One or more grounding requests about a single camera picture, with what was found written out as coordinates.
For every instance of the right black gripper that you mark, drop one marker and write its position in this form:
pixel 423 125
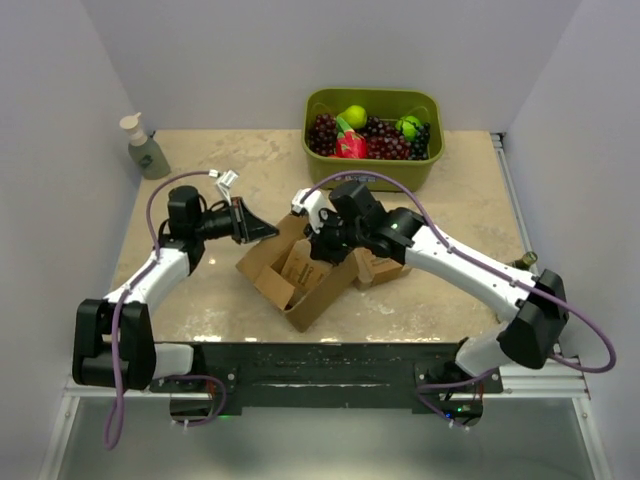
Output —
pixel 322 250

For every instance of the green glass bottle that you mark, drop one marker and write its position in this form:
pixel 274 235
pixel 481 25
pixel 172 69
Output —
pixel 526 261

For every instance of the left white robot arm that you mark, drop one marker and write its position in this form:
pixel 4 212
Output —
pixel 114 344

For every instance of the brown cardboard express box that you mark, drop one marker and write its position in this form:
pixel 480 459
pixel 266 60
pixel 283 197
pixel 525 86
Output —
pixel 262 266

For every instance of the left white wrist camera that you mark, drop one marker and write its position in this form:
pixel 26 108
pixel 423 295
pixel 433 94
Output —
pixel 224 181

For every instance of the scouring pad pack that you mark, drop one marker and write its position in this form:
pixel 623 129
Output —
pixel 303 273
pixel 374 271

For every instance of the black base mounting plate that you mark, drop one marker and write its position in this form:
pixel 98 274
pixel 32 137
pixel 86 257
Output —
pixel 411 376

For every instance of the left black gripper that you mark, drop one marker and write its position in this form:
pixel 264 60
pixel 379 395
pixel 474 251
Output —
pixel 245 227

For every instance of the grey pump soap bottle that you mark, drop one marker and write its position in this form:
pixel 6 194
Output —
pixel 143 149

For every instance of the pink dragon fruit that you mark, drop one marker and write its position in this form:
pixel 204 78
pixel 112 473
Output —
pixel 349 144

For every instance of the green plastic tub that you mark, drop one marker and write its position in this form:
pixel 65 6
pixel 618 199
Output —
pixel 389 105

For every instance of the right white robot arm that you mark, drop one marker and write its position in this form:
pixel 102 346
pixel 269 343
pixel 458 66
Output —
pixel 529 307

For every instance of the black grape bunch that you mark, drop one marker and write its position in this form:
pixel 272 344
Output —
pixel 420 143

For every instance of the green round fruit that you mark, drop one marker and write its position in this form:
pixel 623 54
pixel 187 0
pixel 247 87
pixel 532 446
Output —
pixel 409 126

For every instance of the green pear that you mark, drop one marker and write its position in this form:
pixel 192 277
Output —
pixel 356 116

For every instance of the dark red grape bunch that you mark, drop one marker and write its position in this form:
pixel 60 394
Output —
pixel 322 136

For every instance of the aluminium frame rail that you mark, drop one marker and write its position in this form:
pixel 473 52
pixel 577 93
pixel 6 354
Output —
pixel 539 427

